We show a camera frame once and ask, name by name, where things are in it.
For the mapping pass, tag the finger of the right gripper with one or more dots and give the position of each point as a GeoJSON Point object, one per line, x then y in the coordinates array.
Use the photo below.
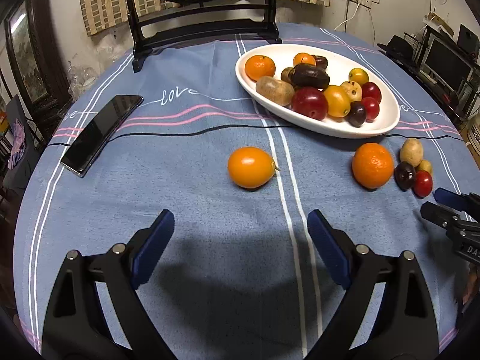
{"type": "Point", "coordinates": [460, 202]}
{"type": "Point", "coordinates": [447, 219]}

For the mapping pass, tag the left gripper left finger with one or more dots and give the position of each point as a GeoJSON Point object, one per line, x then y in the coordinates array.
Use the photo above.
{"type": "Point", "coordinates": [75, 326]}

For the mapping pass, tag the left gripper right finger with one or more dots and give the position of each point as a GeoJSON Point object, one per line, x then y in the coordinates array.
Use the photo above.
{"type": "Point", "coordinates": [405, 326]}

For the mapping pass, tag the red cherry tomato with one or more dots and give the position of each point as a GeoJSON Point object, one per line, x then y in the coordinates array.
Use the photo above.
{"type": "Point", "coordinates": [423, 185]}
{"type": "Point", "coordinates": [372, 108]}

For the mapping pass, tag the small yellow kumquat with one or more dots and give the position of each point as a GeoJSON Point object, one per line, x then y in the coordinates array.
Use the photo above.
{"type": "Point", "coordinates": [425, 166]}

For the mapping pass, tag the dark purple grape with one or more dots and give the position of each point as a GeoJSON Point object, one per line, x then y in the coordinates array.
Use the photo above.
{"type": "Point", "coordinates": [405, 175]}
{"type": "Point", "coordinates": [357, 114]}

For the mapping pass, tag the beige small potato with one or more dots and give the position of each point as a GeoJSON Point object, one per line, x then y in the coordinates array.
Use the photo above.
{"type": "Point", "coordinates": [412, 152]}

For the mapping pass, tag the red plum small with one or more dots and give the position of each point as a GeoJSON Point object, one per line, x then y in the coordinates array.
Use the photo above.
{"type": "Point", "coordinates": [371, 90]}

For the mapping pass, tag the yellow-orange persimmon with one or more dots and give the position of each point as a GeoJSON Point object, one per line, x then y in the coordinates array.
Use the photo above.
{"type": "Point", "coordinates": [339, 104]}

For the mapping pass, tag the pale tan longan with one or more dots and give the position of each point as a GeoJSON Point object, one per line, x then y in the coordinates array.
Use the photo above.
{"type": "Point", "coordinates": [352, 90]}

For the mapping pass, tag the small yellow-green orange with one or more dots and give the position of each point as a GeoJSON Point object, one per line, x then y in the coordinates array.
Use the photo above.
{"type": "Point", "coordinates": [359, 76]}

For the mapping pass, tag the dark red plum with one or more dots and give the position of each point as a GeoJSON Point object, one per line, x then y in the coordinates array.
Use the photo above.
{"type": "Point", "coordinates": [310, 102]}

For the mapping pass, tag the dark reddish date back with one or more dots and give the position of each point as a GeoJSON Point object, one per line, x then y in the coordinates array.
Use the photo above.
{"type": "Point", "coordinates": [321, 61]}

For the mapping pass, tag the dark brown date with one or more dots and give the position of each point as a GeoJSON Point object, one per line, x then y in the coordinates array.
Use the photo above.
{"type": "Point", "coordinates": [307, 75]}

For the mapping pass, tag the large orange persimmon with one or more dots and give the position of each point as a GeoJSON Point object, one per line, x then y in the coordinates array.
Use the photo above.
{"type": "Point", "coordinates": [251, 167]}

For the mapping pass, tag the brown kiwi fruit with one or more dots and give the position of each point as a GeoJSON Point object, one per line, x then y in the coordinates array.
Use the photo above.
{"type": "Point", "coordinates": [277, 91]}

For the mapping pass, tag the small tangerine back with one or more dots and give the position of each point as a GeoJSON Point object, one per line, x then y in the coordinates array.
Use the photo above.
{"type": "Point", "coordinates": [304, 58]}

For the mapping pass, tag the small orange tangerine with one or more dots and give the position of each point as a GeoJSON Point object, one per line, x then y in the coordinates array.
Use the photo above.
{"type": "Point", "coordinates": [258, 66]}

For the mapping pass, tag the brown longan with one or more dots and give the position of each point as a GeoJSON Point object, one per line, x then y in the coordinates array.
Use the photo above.
{"type": "Point", "coordinates": [285, 75]}

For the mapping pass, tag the right hand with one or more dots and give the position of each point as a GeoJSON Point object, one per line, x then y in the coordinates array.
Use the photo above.
{"type": "Point", "coordinates": [472, 286]}

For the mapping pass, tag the white plastic bucket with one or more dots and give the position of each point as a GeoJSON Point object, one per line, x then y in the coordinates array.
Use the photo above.
{"type": "Point", "coordinates": [473, 132]}

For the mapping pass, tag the black desk shelf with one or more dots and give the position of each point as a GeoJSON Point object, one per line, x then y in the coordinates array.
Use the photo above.
{"type": "Point", "coordinates": [458, 106]}

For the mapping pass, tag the white oval plate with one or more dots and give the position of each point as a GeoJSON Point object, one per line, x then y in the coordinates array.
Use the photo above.
{"type": "Point", "coordinates": [338, 69]}

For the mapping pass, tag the computer monitor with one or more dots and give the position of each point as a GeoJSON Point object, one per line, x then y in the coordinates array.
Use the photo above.
{"type": "Point", "coordinates": [447, 65]}

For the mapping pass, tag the black smartphone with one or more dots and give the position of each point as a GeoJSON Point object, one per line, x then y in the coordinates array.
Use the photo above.
{"type": "Point", "coordinates": [91, 140]}

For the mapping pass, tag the blue striped tablecloth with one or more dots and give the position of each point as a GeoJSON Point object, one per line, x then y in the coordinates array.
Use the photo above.
{"type": "Point", "coordinates": [240, 279]}

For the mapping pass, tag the goldfish round screen stand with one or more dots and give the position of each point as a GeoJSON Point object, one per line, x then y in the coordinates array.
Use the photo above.
{"type": "Point", "coordinates": [143, 46]}

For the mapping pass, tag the dark framed painting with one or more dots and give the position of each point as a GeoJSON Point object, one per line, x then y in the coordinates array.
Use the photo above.
{"type": "Point", "coordinates": [35, 59]}

